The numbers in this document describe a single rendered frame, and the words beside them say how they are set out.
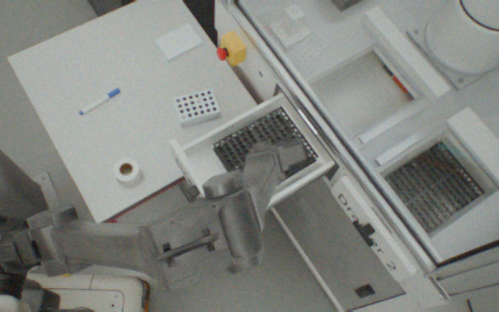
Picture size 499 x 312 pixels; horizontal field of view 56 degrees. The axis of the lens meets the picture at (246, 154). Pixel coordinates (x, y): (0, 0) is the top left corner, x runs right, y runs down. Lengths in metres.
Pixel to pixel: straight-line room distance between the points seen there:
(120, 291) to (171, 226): 1.31
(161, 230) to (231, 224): 0.08
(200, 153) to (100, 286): 0.72
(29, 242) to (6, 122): 1.65
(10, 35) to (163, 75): 1.34
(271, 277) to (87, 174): 0.99
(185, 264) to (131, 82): 1.06
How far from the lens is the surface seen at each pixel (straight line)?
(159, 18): 1.65
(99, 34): 1.64
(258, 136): 1.27
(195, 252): 0.52
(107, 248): 0.63
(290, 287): 2.09
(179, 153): 1.21
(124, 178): 1.35
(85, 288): 1.84
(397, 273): 1.29
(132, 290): 1.80
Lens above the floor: 2.05
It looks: 67 degrees down
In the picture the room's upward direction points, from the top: 10 degrees clockwise
